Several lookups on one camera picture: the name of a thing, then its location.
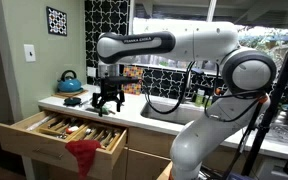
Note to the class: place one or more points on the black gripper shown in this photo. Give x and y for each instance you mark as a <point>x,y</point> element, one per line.
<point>110,90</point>

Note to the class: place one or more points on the red towel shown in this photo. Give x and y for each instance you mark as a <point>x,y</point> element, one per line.
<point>83,155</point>

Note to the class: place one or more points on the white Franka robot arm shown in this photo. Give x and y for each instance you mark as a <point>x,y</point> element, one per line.
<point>200,40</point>

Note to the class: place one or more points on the stainless steel sink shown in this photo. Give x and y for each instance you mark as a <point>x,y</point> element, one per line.
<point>180,115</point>

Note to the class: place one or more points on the light wooden drawer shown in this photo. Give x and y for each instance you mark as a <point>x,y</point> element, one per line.
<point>20,141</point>

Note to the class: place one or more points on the multicolour checkered cutting board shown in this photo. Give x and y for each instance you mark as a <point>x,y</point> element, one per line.
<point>133,71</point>

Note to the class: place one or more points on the small black dish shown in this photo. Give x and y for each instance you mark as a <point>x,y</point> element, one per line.
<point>72,101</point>

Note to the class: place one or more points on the wooden cutlery tray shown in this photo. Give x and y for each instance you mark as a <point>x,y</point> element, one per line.
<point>84,131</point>

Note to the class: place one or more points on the wooden trivet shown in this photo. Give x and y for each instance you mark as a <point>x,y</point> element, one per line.
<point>62,94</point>

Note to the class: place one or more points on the wooden cabinet front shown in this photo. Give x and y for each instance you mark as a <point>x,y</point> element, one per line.
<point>147,156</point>

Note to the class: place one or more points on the green soap bottle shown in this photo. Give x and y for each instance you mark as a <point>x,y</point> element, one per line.
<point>199,97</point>

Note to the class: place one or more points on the small clear bottle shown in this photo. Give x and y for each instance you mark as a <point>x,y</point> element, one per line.
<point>208,101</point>

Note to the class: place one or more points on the black tripod pole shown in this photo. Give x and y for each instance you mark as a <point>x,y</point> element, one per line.
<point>270,113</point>

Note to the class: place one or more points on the metal dish rack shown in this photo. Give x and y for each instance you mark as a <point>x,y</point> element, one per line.
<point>285,128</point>

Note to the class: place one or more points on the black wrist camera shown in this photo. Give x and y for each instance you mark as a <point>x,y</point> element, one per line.
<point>124,79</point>

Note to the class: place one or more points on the white wall outlet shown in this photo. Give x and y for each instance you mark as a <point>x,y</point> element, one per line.
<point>91,72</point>

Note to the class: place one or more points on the white light switch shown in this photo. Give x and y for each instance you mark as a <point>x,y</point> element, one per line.
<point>29,53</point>

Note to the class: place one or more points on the patterned wall tile picture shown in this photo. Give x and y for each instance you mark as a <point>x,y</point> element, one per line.
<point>56,21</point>

